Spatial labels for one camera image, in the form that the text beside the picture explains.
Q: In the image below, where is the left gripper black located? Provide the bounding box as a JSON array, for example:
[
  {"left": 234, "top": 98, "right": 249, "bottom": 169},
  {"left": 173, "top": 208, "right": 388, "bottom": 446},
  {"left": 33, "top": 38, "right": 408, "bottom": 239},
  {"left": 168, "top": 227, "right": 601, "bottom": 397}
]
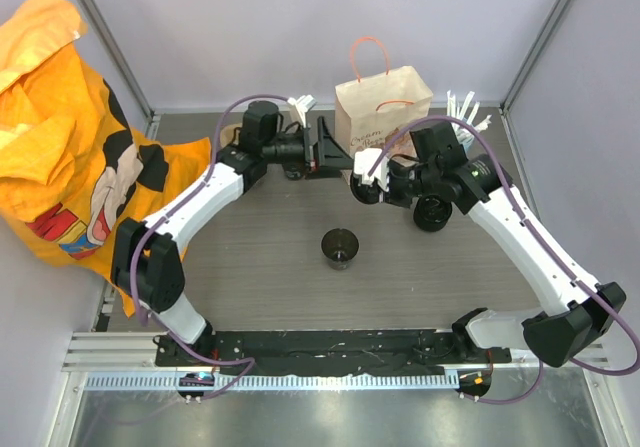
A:
[{"left": 262, "top": 117, "right": 355, "bottom": 180}]

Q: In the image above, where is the black cup lid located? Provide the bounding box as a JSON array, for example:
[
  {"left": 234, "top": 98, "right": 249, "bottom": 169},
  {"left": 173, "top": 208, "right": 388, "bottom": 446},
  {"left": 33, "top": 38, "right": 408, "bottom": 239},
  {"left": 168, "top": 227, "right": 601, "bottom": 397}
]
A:
[{"left": 349, "top": 176, "right": 383, "bottom": 205}]

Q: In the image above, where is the paper bag with orange handles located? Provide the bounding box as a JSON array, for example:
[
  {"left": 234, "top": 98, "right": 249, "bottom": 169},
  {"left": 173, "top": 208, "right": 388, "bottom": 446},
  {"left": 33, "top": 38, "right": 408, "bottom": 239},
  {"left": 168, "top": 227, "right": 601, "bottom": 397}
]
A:
[{"left": 334, "top": 36, "right": 433, "bottom": 156}]

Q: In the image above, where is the single black coffee cup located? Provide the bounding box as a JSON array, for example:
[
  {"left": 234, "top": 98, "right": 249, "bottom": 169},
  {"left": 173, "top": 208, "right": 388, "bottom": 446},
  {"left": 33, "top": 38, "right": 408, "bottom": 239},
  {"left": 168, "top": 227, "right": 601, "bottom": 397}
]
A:
[{"left": 321, "top": 228, "right": 359, "bottom": 270}]

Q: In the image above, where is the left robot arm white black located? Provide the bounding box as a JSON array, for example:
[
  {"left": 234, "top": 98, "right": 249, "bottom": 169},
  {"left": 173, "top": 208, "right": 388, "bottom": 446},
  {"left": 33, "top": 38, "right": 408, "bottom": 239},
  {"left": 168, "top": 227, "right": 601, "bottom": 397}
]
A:
[{"left": 111, "top": 95, "right": 353, "bottom": 366}]

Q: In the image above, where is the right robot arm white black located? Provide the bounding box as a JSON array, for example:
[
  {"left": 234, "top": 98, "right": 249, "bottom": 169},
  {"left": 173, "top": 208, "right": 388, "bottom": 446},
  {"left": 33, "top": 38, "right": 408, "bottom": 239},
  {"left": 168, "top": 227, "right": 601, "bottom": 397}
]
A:
[{"left": 351, "top": 116, "right": 626, "bottom": 367}]

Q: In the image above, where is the black cup with lid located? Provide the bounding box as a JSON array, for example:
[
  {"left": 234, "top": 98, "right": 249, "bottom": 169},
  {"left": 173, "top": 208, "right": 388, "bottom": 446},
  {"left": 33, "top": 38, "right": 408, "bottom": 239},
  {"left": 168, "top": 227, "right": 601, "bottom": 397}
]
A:
[{"left": 413, "top": 196, "right": 453, "bottom": 233}]

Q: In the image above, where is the light blue straw tin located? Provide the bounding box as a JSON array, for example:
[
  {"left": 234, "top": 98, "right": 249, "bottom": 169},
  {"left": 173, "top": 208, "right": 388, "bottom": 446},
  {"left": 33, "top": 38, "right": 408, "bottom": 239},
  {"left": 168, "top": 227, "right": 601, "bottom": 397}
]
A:
[{"left": 456, "top": 127, "right": 475, "bottom": 154}]

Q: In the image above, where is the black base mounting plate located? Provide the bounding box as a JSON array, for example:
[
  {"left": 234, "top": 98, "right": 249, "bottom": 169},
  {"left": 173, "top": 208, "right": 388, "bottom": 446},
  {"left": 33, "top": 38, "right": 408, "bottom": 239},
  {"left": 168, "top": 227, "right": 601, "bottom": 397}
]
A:
[{"left": 154, "top": 329, "right": 512, "bottom": 376}]

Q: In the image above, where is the orange cartoon cloth bag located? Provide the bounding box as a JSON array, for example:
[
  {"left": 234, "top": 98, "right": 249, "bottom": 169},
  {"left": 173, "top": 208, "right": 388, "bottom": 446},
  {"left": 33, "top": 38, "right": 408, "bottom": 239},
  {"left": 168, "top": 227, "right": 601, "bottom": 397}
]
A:
[{"left": 0, "top": 0, "right": 211, "bottom": 318}]

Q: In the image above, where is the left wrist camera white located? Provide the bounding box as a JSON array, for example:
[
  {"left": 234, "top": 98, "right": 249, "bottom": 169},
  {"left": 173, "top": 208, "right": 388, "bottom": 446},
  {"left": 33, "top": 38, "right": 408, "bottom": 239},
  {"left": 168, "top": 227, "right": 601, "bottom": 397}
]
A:
[{"left": 287, "top": 94, "right": 317, "bottom": 128}]

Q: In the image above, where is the slotted cable duct rail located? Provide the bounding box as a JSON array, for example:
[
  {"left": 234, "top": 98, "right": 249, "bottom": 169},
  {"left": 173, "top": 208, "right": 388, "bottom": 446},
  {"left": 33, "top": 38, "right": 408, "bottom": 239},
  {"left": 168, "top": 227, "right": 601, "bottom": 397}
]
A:
[{"left": 85, "top": 370, "right": 459, "bottom": 392}]

